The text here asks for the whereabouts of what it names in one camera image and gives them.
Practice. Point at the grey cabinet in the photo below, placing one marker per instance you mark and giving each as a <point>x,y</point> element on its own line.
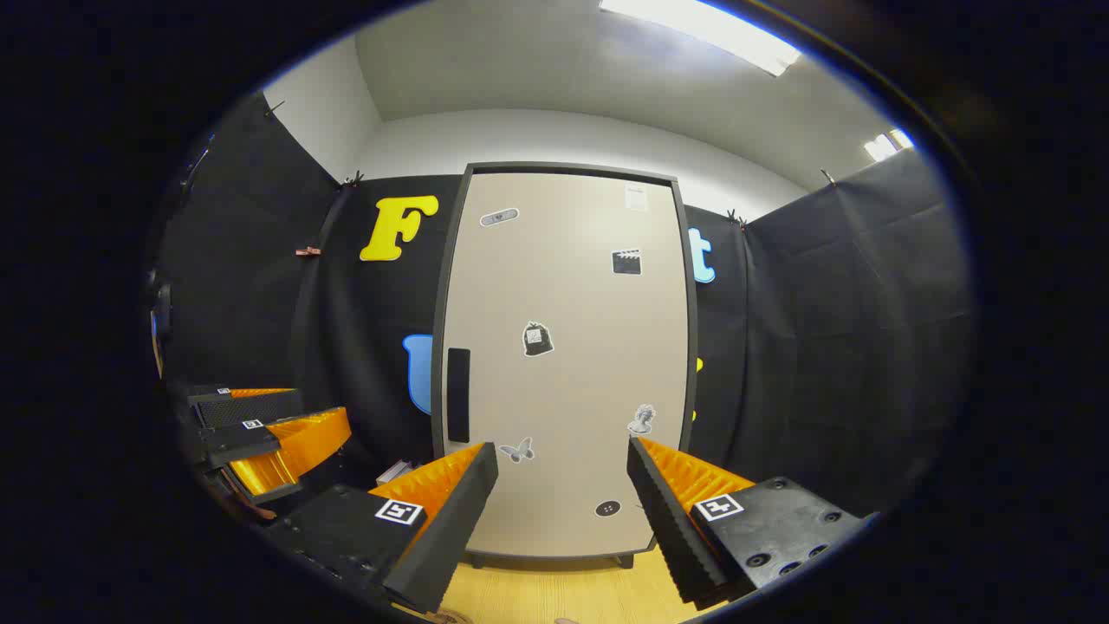
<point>437,381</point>

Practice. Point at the small ceiling light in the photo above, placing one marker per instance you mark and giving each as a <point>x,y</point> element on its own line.
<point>888,145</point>

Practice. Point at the black backdrop cloth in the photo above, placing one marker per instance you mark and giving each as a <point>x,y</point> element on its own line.
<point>823,347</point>

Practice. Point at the lavender book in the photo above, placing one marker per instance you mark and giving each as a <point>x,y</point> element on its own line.
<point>394,472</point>

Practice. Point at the long ceiling light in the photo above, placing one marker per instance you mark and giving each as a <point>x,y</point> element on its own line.
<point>702,30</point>

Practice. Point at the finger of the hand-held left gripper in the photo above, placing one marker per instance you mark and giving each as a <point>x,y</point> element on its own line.
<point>251,407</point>
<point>238,438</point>

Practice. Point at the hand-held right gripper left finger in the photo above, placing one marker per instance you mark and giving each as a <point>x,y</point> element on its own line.
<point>459,520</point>

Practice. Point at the beige cabinet door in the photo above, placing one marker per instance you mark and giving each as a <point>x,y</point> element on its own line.
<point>572,390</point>

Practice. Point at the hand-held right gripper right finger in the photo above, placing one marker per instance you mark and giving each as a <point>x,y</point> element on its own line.
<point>663,520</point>

